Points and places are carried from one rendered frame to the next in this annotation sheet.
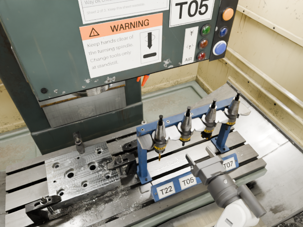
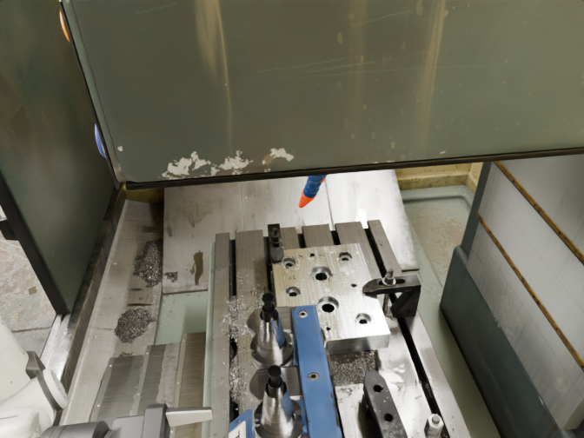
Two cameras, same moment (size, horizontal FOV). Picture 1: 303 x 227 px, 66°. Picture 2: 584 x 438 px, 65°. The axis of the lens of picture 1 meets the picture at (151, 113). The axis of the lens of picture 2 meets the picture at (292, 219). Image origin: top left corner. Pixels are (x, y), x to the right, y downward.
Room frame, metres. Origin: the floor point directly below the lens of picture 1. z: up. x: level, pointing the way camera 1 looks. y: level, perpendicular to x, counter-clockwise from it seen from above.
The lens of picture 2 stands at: (0.72, -0.41, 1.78)
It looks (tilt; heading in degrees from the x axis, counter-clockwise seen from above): 38 degrees down; 108
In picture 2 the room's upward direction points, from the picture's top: 2 degrees counter-clockwise
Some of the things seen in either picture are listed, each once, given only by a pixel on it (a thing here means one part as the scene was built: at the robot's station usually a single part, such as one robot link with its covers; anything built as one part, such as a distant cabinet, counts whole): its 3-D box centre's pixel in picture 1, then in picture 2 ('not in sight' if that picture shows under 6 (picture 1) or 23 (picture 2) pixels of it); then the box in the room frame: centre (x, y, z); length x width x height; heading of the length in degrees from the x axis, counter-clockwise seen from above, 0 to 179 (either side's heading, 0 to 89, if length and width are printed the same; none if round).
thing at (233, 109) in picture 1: (234, 105); not in sight; (0.69, -0.34, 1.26); 0.04 x 0.04 x 0.07
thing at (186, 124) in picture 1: (186, 120); (277, 403); (0.61, -0.13, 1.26); 0.04 x 0.04 x 0.07
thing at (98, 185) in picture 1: (82, 172); (324, 295); (0.56, 0.31, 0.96); 0.29 x 0.23 x 0.05; 113
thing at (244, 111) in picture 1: (242, 109); not in sight; (0.71, -0.39, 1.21); 0.07 x 0.05 x 0.01; 23
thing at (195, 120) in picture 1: (197, 124); not in sight; (0.63, -0.18, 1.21); 0.07 x 0.05 x 0.01; 23
